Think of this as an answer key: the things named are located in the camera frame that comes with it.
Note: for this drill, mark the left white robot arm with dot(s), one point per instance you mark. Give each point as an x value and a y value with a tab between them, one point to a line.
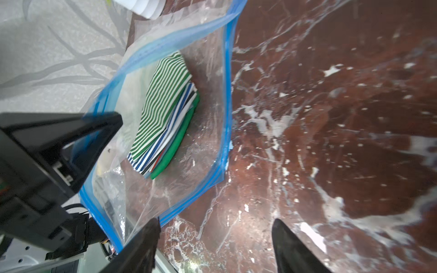
20	255

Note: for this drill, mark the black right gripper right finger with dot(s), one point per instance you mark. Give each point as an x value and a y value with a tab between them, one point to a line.
291	254

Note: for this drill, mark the blue striped tank top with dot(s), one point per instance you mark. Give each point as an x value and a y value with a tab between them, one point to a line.
144	163

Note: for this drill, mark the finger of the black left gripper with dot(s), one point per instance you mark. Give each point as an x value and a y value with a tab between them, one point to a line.
57	148

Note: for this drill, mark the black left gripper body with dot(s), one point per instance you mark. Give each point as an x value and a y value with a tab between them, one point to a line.
33	215

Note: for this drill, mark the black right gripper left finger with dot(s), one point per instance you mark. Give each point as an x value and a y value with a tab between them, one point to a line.
138	256

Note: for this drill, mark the green striped tank top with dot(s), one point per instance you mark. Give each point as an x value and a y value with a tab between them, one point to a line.
165	89

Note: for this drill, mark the white pot with plant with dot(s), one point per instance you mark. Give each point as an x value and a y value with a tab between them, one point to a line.
148	9

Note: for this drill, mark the solid green garment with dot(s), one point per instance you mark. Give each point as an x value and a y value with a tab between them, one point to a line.
171	148

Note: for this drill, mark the clear vacuum bag blue zipper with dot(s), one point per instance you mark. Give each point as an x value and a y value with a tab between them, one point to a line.
122	200

